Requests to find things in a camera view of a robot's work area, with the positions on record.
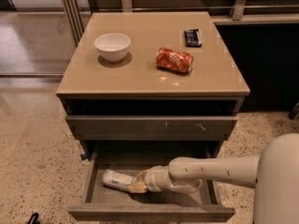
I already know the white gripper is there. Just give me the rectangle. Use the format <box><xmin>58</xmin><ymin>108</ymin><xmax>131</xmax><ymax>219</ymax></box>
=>
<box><xmin>127</xmin><ymin>166</ymin><xmax>171</xmax><ymax>193</ymax></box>

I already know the clear blue-labelled plastic bottle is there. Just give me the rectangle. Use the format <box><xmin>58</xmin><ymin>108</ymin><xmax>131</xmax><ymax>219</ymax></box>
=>
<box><xmin>102</xmin><ymin>170</ymin><xmax>136</xmax><ymax>191</ymax></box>

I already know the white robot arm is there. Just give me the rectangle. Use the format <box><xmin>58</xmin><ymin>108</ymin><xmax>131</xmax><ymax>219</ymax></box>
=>
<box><xmin>129</xmin><ymin>133</ymin><xmax>299</xmax><ymax>224</ymax></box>

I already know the beige drawer cabinet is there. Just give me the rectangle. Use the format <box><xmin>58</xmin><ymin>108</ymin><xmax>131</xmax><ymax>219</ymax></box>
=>
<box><xmin>55</xmin><ymin>11</ymin><xmax>251</xmax><ymax>223</ymax></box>

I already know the black object at floor edge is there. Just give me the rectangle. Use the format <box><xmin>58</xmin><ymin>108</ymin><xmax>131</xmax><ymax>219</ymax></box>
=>
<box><xmin>27</xmin><ymin>213</ymin><xmax>40</xmax><ymax>224</ymax></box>

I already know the crushed red soda can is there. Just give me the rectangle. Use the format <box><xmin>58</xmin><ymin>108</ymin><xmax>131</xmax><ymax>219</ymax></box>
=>
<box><xmin>156</xmin><ymin>48</ymin><xmax>193</xmax><ymax>74</ymax></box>

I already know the white ceramic bowl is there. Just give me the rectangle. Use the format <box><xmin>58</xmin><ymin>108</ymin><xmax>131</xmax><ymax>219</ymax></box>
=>
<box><xmin>94</xmin><ymin>33</ymin><xmax>131</xmax><ymax>63</ymax></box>

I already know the dark blue snack packet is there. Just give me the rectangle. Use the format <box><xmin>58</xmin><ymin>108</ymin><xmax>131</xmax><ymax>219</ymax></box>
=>
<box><xmin>184</xmin><ymin>29</ymin><xmax>202</xmax><ymax>48</ymax></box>

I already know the dark object at right edge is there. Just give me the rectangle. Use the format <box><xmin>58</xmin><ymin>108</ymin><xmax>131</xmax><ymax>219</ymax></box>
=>
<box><xmin>288</xmin><ymin>103</ymin><xmax>299</xmax><ymax>119</ymax></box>

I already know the metal railing frame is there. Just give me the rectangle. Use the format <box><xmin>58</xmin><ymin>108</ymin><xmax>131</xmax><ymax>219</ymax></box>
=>
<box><xmin>61</xmin><ymin>0</ymin><xmax>299</xmax><ymax>42</ymax></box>

